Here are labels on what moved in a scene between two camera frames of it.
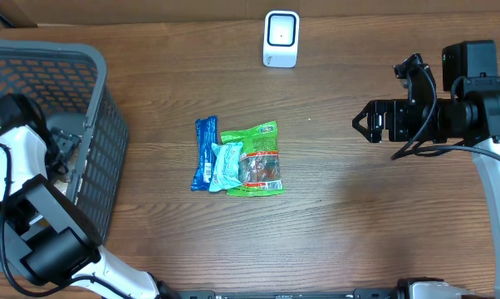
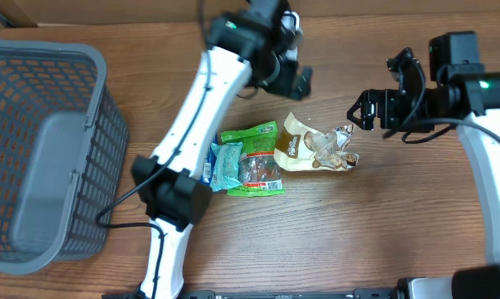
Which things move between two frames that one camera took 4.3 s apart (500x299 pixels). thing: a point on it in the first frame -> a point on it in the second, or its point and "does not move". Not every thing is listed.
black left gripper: (66, 143) -> (282, 81)
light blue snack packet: (226, 174) does not move
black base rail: (365, 293) does not move
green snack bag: (259, 162) does not move
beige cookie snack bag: (63, 179) -> (300, 149)
